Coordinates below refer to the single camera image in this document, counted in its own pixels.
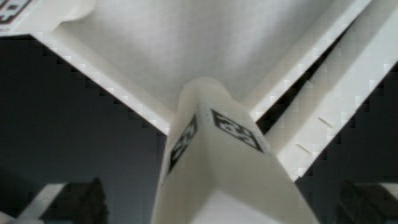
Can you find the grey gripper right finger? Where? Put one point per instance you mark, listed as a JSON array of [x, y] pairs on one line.
[[368, 203]]

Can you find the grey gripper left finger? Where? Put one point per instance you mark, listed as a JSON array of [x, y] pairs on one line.
[[68, 204]]

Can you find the white desk top tray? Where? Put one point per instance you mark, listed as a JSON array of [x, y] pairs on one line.
[[149, 43]]

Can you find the white U-shaped fence frame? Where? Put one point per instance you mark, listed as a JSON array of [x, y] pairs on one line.
[[338, 88]]

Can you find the white desk leg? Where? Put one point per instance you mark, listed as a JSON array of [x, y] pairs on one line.
[[36, 15], [224, 184]]

